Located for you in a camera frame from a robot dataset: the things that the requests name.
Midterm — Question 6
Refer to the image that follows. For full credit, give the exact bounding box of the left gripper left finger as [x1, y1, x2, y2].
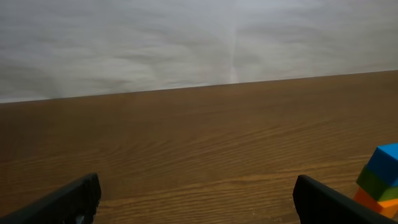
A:
[0, 172, 102, 224]

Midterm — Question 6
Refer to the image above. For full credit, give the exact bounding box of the orange cube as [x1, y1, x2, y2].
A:
[353, 187, 398, 219]

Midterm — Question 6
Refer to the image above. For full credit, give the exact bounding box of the blue cube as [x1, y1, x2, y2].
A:
[366, 142, 398, 188]

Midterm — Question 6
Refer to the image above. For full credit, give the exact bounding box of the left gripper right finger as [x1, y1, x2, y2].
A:
[292, 174, 398, 224]

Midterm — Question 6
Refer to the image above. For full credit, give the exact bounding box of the green cube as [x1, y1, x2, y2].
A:
[355, 166, 398, 202]

